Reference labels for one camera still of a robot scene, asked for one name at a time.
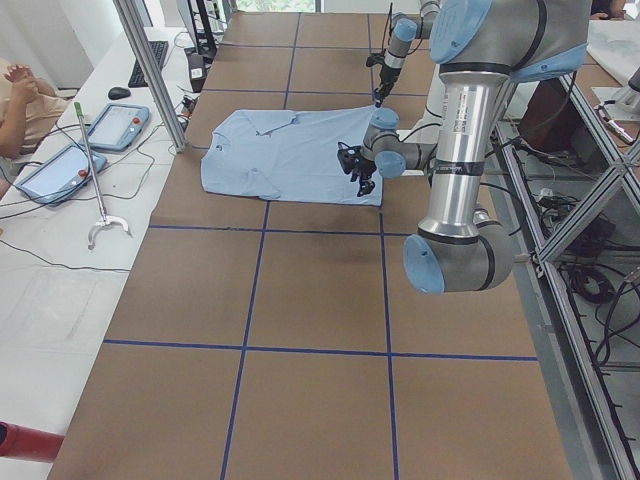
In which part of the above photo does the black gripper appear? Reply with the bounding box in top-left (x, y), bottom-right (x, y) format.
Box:
top-left (373, 65), bottom-right (400, 107)
top-left (351, 158), bottom-right (375, 197)

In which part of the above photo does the light blue t-shirt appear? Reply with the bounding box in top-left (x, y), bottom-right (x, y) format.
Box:
top-left (201, 106), bottom-right (382, 206)

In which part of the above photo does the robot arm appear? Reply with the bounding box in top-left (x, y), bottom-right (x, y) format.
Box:
top-left (366, 1), bottom-right (441, 108)
top-left (338, 1), bottom-right (591, 294)

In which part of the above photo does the black power adapter box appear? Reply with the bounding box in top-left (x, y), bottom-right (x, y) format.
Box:
top-left (187, 53), bottom-right (207, 93)

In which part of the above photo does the black keyboard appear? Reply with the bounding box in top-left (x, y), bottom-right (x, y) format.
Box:
top-left (127, 40), bottom-right (170, 89)

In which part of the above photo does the far blue teach pendant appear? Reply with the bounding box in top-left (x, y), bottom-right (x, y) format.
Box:
top-left (87, 103), bottom-right (150, 152)

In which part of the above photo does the blue teach pendant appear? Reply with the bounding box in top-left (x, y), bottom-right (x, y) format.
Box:
top-left (15, 145), bottom-right (89, 205)
top-left (87, 103), bottom-right (150, 152)

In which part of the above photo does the black computer mouse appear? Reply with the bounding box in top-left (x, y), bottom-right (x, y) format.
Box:
top-left (107, 87), bottom-right (131, 100)

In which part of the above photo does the reacher grabber tool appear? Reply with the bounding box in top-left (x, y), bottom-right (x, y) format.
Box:
top-left (73, 101), bottom-right (132, 250)

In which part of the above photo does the near blue teach pendant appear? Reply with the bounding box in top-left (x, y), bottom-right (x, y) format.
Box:
top-left (15, 145), bottom-right (89, 205)

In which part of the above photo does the seated person beige shirt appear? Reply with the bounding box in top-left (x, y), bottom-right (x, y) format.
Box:
top-left (1, 58), bottom-right (69, 159)

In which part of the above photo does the red cylinder object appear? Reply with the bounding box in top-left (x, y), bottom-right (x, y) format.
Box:
top-left (1, 422), bottom-right (64, 463)

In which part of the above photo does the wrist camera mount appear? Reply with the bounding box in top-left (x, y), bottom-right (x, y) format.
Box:
top-left (337, 142), bottom-right (361, 174)
top-left (365, 51), bottom-right (385, 68)

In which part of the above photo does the white pedestal base plate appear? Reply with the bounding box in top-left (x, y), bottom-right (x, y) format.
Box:
top-left (394, 127), bottom-right (441, 178)

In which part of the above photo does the white pedestal column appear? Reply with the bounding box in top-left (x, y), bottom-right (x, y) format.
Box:
top-left (413, 68), bottom-right (445, 129)

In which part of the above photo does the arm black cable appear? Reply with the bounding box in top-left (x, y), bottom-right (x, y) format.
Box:
top-left (380, 2), bottom-right (396, 56)

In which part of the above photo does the aluminium frame rail right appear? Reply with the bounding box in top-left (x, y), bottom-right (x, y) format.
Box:
top-left (488, 60), bottom-right (639, 479)

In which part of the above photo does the aluminium frame post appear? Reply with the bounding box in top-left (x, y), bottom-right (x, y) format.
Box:
top-left (113, 0), bottom-right (187, 153)

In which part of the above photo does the floor cable bundle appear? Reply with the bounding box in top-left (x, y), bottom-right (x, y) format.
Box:
top-left (534, 184), bottom-right (640, 371)

